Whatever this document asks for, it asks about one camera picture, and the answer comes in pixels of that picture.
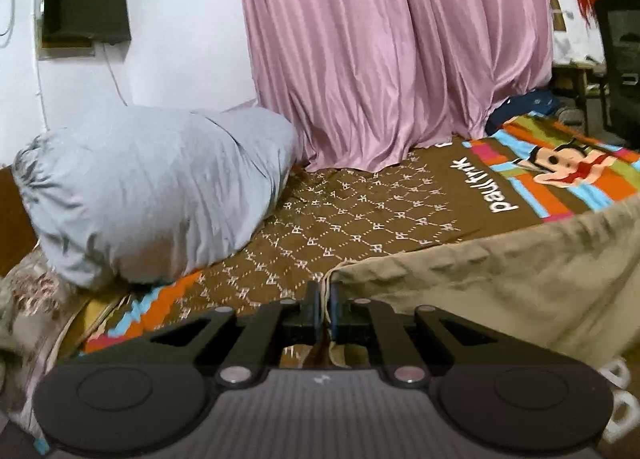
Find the grey duvet bundle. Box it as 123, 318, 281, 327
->
12, 106, 301, 290

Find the floral pillow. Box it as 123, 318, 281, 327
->
0, 239, 103, 422

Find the beige hooded zip jacket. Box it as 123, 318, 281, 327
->
320, 196, 640, 371

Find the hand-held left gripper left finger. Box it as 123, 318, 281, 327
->
147, 281, 325, 387

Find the brown wall board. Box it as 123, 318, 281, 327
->
549, 0, 567, 33

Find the wooden desk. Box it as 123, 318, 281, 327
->
551, 60, 608, 126

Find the white wall cable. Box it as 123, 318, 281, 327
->
102, 41, 132, 107

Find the grey shoe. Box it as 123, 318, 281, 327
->
555, 106, 585, 126

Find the pink curtain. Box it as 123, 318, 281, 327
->
232, 0, 556, 173

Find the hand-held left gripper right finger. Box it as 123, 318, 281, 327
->
327, 284, 503, 387

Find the black wall-mounted box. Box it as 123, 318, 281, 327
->
42, 0, 132, 46

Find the brown cartoon printed bedsheet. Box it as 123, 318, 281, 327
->
80, 111, 640, 445

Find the dark blue cloth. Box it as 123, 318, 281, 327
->
486, 89, 562, 136

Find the black mesh office chair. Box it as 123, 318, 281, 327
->
594, 0, 640, 136

